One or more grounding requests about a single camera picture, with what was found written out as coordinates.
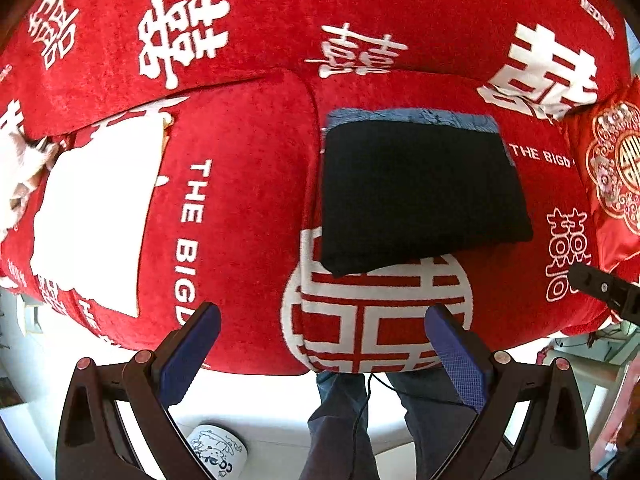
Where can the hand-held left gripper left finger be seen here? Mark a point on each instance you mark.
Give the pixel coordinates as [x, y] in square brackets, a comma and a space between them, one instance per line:
[192, 355]

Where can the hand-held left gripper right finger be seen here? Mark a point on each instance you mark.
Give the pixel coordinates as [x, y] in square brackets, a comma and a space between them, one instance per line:
[457, 360]

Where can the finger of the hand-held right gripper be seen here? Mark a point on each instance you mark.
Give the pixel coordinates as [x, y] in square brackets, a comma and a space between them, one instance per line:
[605, 287]

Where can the dark pants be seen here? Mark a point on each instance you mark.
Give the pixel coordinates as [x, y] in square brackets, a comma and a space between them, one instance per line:
[415, 190]

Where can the person's right leg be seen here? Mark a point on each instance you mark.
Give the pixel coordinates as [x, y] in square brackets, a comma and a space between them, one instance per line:
[435, 430]

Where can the person's leg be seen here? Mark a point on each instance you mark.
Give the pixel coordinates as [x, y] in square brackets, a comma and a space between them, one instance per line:
[335, 435]
[435, 430]

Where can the white cartoon printed container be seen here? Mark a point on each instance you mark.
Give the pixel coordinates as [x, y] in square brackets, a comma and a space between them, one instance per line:
[217, 452]

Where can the red embroidered cushion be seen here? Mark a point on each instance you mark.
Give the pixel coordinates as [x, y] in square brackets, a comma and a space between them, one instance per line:
[615, 170]

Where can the person's left leg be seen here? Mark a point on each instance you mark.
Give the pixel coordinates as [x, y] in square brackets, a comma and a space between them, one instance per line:
[335, 435]

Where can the white folded cloth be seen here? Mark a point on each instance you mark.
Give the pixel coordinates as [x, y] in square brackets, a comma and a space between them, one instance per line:
[95, 220]

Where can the red printed sofa cover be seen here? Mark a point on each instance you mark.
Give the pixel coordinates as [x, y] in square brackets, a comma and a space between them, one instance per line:
[250, 160]

